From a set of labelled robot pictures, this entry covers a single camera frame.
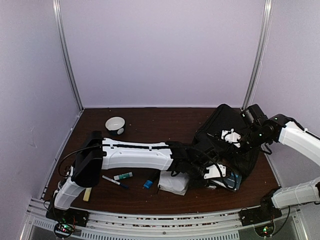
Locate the blue Hamer book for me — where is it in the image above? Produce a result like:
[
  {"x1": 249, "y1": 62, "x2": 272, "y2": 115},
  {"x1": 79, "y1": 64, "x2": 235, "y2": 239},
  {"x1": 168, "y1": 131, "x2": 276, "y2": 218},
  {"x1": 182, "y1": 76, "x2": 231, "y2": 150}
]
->
[{"x1": 209, "y1": 172, "x2": 242, "y2": 192}]

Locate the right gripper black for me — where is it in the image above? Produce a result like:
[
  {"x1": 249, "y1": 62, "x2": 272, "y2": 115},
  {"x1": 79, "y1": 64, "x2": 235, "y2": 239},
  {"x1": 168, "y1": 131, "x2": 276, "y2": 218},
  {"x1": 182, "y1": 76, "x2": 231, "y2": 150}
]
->
[{"x1": 224, "y1": 126, "x2": 270, "y2": 162}]

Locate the blue black highlighter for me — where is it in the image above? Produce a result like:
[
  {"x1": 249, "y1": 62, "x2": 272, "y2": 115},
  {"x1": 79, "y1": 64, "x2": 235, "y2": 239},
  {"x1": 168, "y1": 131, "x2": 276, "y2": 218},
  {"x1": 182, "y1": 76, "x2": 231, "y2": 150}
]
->
[{"x1": 143, "y1": 172, "x2": 159, "y2": 189}]

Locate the white blue pen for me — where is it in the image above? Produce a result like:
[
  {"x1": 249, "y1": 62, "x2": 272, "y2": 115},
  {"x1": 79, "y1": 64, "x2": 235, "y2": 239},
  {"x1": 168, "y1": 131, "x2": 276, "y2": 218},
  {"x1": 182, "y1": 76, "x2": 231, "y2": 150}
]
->
[{"x1": 102, "y1": 175, "x2": 129, "y2": 189}]

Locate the white black ceramic bowl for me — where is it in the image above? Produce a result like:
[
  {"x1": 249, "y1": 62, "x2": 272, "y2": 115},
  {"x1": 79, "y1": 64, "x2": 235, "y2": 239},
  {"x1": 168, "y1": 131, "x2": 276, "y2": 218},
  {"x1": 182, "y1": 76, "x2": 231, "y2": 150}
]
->
[{"x1": 105, "y1": 116, "x2": 126, "y2": 136}]

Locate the aluminium front rail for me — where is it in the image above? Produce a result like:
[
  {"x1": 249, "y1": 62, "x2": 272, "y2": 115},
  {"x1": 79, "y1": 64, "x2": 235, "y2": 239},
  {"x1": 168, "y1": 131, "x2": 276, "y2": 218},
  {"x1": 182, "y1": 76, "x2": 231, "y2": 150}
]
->
[{"x1": 19, "y1": 197, "x2": 308, "y2": 240}]

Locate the yellow highlighter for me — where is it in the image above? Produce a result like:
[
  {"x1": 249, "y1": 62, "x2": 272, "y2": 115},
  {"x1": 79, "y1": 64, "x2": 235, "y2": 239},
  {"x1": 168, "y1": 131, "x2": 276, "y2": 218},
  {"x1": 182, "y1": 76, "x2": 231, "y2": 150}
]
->
[{"x1": 82, "y1": 187, "x2": 92, "y2": 202}]

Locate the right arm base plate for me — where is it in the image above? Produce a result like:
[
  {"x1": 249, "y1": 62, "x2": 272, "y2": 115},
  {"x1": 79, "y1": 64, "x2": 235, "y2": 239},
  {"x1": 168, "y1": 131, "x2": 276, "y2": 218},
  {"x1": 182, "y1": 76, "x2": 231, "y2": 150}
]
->
[{"x1": 238, "y1": 206, "x2": 282, "y2": 227}]

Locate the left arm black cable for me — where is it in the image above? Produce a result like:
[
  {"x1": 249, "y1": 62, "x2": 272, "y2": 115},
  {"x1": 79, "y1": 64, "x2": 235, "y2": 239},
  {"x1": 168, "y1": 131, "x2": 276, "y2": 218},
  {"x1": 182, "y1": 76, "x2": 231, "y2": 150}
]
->
[{"x1": 58, "y1": 143, "x2": 226, "y2": 183}]

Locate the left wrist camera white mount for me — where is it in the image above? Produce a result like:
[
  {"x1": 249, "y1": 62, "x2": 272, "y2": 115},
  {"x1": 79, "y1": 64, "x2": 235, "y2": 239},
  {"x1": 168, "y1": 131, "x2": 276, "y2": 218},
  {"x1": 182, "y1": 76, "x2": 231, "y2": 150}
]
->
[{"x1": 203, "y1": 164, "x2": 227, "y2": 179}]

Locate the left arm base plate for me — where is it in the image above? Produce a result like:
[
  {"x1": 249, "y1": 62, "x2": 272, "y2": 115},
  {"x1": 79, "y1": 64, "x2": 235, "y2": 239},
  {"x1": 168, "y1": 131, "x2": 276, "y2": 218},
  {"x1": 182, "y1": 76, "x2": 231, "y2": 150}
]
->
[{"x1": 45, "y1": 208, "x2": 89, "y2": 227}]

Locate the right aluminium corner post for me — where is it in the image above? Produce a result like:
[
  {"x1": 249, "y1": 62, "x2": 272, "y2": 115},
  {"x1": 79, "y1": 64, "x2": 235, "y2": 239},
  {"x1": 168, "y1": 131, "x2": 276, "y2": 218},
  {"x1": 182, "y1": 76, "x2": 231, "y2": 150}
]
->
[{"x1": 241, "y1": 0, "x2": 274, "y2": 110}]

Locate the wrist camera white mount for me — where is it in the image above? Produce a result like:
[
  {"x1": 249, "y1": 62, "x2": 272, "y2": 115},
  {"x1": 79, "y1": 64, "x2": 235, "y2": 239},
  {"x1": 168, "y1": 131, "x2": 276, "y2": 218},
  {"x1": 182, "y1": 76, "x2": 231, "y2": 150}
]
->
[
  {"x1": 203, "y1": 164, "x2": 227, "y2": 179},
  {"x1": 221, "y1": 128, "x2": 241, "y2": 148}
]

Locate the green white glue stick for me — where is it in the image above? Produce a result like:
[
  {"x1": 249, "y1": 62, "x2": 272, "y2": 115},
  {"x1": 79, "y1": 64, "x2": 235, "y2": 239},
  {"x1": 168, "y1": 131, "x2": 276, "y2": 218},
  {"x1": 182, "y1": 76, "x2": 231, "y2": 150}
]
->
[{"x1": 113, "y1": 172, "x2": 133, "y2": 181}]

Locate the black student bag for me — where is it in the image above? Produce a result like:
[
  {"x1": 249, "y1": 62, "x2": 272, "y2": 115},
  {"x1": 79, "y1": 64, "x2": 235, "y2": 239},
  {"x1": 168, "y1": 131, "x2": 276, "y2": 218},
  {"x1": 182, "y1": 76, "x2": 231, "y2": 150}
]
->
[{"x1": 187, "y1": 104, "x2": 260, "y2": 180}]

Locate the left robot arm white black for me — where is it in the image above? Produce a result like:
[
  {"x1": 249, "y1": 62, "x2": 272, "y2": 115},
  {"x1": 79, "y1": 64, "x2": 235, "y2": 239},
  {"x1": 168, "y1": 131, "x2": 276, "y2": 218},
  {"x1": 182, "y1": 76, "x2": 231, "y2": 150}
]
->
[{"x1": 51, "y1": 131, "x2": 205, "y2": 222}]

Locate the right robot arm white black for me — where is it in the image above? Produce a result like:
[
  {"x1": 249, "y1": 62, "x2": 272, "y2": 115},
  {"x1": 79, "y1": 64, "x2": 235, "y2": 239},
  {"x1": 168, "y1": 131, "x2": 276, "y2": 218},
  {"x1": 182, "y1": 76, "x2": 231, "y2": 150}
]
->
[{"x1": 221, "y1": 104, "x2": 320, "y2": 221}]

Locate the left aluminium corner post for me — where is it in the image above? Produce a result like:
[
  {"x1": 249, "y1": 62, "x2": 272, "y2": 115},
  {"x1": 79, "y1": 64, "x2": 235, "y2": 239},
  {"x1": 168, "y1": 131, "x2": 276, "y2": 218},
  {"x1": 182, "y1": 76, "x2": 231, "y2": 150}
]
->
[{"x1": 51, "y1": 0, "x2": 84, "y2": 116}]

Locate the aluminium corner post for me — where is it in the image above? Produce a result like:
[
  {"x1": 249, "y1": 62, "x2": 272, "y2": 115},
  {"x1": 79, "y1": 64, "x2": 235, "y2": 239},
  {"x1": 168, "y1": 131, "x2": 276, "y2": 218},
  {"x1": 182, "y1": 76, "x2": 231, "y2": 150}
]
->
[
  {"x1": 241, "y1": 0, "x2": 274, "y2": 110},
  {"x1": 51, "y1": 0, "x2": 84, "y2": 116}
]

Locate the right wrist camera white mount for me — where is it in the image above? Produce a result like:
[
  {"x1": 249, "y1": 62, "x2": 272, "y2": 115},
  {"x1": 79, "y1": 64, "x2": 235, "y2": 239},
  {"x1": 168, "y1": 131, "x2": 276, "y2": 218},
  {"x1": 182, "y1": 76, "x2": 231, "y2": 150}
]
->
[{"x1": 221, "y1": 128, "x2": 241, "y2": 148}]

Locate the white fabric pouch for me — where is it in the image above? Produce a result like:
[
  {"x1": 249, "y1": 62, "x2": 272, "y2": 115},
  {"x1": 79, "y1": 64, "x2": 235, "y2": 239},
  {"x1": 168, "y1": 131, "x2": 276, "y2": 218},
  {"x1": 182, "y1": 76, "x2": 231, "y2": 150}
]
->
[{"x1": 157, "y1": 171, "x2": 190, "y2": 196}]

